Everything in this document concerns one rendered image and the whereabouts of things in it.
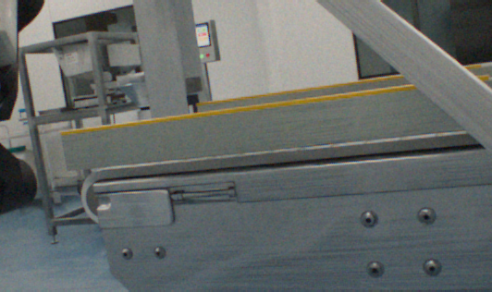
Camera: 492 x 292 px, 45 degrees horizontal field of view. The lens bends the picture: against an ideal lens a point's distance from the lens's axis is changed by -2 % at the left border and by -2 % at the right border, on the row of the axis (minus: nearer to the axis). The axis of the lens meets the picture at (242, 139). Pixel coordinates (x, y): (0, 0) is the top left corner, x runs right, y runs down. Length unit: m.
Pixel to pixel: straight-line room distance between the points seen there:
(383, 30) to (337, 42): 5.45
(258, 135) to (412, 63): 0.15
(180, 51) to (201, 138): 0.34
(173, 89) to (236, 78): 5.30
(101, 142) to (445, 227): 0.28
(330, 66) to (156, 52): 5.05
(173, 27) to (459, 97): 0.52
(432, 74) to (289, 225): 0.18
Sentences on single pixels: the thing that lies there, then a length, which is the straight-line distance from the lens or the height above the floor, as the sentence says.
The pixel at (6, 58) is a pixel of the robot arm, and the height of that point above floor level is 1.08.
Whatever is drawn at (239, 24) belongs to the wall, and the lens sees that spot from 6.07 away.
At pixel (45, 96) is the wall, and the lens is 7.28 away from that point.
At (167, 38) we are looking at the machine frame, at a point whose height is 1.07.
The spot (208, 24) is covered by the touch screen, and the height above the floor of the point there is 1.35.
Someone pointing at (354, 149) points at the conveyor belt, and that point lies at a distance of 0.44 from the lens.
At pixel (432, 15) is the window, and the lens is 5.70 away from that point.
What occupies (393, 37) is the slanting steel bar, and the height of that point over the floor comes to 1.01.
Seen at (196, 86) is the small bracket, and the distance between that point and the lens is 0.78.
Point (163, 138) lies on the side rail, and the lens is 0.47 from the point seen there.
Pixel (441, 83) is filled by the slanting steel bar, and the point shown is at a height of 0.98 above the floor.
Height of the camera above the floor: 1.00
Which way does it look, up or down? 6 degrees down
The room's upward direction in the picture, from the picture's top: 9 degrees counter-clockwise
